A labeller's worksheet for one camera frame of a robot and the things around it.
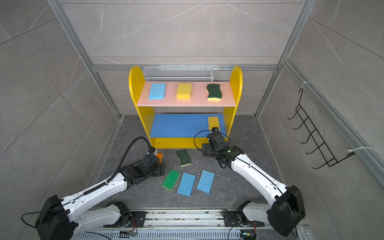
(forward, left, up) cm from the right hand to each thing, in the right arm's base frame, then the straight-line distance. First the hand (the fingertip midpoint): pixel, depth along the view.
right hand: (212, 147), depth 82 cm
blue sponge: (-15, +15, -15) cm, 26 cm away
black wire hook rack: (+4, -45, +16) cm, 48 cm away
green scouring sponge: (+2, +17, -16) cm, 24 cm away
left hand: (-7, +29, -7) cm, 30 cm away
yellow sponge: (+20, -3, -2) cm, 20 cm away
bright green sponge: (-12, +24, -16) cm, 31 cm away
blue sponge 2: (-13, +4, -16) cm, 21 cm away
